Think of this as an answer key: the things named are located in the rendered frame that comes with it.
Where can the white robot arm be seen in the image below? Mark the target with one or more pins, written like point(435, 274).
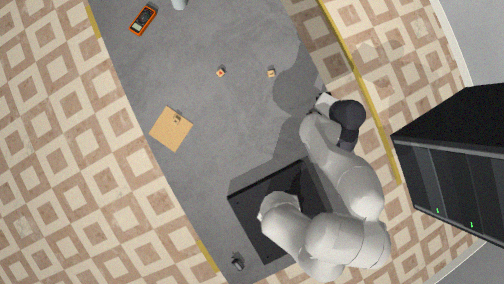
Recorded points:
point(361, 242)

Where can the orange mat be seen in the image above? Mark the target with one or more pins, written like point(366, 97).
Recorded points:
point(167, 133)

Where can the orange multimeter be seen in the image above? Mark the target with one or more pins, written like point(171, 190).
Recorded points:
point(142, 20)

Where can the orange block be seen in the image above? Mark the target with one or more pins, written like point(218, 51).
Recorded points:
point(220, 73)

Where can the white bottle with blue cap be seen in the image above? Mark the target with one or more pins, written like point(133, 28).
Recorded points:
point(179, 4)

